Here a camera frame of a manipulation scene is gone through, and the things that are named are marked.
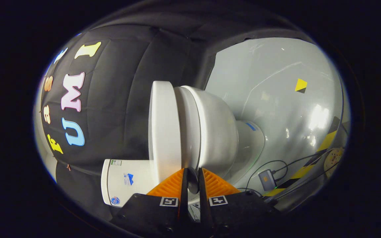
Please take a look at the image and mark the white ceramic toilet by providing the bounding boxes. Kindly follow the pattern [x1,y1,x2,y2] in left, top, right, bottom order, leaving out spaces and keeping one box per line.
[101,85,266,208]

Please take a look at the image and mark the yellow and black floor sticker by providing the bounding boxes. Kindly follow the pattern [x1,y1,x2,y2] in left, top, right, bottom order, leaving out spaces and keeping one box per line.
[295,78,308,94]

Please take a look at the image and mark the black cable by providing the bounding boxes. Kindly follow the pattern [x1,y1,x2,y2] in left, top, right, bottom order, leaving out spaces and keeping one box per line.
[245,160,289,191]

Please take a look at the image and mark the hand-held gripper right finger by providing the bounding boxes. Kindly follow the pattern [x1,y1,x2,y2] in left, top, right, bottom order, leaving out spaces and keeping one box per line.
[199,168,279,232]

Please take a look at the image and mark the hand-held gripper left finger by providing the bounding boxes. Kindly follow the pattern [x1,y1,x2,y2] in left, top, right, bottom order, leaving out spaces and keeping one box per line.
[111,168,189,237]

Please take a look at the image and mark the white toilet seat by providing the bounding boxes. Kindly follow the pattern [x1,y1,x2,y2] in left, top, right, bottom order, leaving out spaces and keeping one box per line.
[174,86,202,171]

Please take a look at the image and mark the round wooden disc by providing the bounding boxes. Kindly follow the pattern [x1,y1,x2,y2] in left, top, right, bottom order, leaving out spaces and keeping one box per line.
[324,147,345,179]

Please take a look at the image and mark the small grey adapter box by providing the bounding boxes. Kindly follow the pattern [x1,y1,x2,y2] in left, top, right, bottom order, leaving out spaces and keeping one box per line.
[258,170,277,191]

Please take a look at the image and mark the black backdrop cloth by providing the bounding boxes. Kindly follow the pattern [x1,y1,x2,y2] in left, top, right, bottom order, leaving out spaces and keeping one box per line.
[39,7,313,220]

